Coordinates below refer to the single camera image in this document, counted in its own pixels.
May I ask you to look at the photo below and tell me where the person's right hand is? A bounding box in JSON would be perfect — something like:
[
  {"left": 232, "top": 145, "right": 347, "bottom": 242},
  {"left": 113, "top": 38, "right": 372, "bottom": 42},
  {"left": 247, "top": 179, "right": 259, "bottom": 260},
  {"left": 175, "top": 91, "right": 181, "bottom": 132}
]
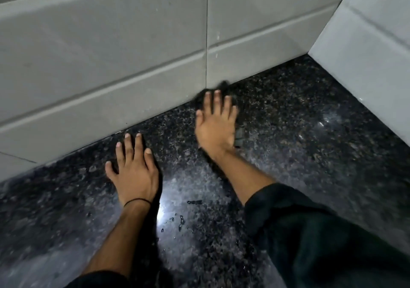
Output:
[{"left": 194, "top": 89, "right": 240, "bottom": 157}]

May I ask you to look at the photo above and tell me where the person's left hand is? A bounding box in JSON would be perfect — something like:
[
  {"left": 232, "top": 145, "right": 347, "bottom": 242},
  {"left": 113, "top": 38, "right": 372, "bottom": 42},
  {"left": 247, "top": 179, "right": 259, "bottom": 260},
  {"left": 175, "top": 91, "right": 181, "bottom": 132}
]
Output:
[{"left": 105, "top": 133, "right": 160, "bottom": 207}]

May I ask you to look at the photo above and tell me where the dark cleaning cloth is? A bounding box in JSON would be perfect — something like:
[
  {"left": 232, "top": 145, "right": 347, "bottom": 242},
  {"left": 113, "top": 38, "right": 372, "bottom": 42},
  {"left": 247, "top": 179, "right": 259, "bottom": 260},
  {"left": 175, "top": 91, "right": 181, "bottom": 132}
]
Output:
[{"left": 192, "top": 80, "right": 247, "bottom": 152}]

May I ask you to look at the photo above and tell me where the person's left forearm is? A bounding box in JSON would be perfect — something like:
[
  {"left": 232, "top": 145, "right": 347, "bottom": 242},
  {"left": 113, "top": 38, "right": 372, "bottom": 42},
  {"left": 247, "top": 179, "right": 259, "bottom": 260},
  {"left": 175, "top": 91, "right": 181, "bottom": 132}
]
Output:
[{"left": 80, "top": 199, "right": 154, "bottom": 279}]

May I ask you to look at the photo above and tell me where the person's right forearm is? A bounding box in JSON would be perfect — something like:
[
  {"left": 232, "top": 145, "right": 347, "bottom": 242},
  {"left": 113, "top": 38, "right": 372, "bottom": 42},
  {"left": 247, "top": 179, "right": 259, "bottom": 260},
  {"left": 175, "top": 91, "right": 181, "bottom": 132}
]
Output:
[{"left": 205, "top": 148, "right": 277, "bottom": 206}]

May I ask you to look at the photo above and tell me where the thin black wrist band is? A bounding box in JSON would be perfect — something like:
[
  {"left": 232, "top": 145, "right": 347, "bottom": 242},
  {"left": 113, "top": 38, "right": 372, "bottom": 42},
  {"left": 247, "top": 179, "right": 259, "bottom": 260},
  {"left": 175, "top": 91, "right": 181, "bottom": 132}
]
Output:
[{"left": 123, "top": 197, "right": 152, "bottom": 208}]

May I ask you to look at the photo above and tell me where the dark green long-sleeved shirt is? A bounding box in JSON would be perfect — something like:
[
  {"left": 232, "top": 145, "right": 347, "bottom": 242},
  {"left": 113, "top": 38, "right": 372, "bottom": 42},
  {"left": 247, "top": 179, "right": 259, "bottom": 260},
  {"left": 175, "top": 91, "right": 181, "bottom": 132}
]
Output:
[{"left": 64, "top": 183, "right": 410, "bottom": 288}]

